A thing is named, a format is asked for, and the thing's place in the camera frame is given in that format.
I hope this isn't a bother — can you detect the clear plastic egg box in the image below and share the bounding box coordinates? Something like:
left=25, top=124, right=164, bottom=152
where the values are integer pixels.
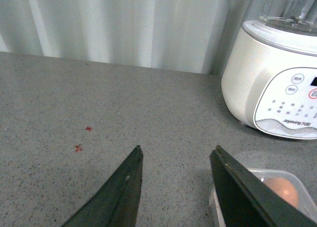
left=209, top=168, right=317, bottom=227

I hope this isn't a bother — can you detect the brown egg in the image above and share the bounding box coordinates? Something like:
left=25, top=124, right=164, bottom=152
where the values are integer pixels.
left=264, top=177, right=299, bottom=208

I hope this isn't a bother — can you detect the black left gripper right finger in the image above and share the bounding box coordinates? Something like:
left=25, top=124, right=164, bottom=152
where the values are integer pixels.
left=210, top=145, right=317, bottom=227

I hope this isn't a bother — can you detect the white Joyoung blender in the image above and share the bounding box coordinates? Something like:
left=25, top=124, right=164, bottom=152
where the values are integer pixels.
left=221, top=0, right=317, bottom=140

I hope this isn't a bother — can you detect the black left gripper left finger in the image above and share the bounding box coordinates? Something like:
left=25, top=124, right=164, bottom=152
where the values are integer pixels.
left=63, top=145, right=143, bottom=227

